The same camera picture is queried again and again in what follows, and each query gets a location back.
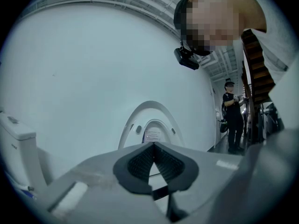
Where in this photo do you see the white door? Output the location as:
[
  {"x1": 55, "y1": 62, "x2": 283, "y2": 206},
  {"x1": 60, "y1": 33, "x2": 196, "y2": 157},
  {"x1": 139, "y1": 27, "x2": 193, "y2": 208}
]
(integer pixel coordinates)
[{"x1": 210, "y1": 85, "x2": 223, "y2": 149}]

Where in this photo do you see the black head camera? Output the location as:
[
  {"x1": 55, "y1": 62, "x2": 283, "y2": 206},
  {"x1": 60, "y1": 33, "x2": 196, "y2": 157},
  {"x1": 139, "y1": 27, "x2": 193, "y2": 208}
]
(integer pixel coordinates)
[{"x1": 173, "y1": 47, "x2": 200, "y2": 71}]

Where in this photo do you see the person's head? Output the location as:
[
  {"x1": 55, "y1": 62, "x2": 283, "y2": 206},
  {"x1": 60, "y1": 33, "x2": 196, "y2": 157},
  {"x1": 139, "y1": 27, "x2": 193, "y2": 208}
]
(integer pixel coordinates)
[{"x1": 174, "y1": 0, "x2": 267, "y2": 56}]

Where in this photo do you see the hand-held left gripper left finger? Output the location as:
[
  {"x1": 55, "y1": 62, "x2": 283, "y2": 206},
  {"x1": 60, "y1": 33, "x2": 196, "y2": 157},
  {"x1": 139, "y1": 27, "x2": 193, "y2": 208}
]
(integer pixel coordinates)
[{"x1": 48, "y1": 142, "x2": 164, "y2": 224}]

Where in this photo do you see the white toilet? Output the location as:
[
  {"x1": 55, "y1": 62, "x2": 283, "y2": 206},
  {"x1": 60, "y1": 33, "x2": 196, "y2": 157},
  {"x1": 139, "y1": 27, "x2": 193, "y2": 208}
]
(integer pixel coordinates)
[{"x1": 118, "y1": 100, "x2": 187, "y2": 152}]

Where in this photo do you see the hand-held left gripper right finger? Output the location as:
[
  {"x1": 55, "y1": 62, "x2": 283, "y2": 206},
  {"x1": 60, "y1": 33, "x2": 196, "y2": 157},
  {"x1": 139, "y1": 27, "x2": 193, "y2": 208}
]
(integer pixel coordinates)
[{"x1": 154, "y1": 142, "x2": 243, "y2": 224}]

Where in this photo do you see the wooden staircase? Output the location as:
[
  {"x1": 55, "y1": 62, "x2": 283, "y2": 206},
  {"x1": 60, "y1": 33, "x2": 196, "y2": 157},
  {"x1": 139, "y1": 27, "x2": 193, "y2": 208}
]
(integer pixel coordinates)
[{"x1": 240, "y1": 29, "x2": 277, "y2": 107}]

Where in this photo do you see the white toilet seat part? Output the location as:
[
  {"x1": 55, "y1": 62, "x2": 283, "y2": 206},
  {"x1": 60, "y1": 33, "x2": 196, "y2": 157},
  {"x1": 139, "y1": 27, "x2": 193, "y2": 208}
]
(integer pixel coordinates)
[{"x1": 0, "y1": 112, "x2": 47, "y2": 196}]

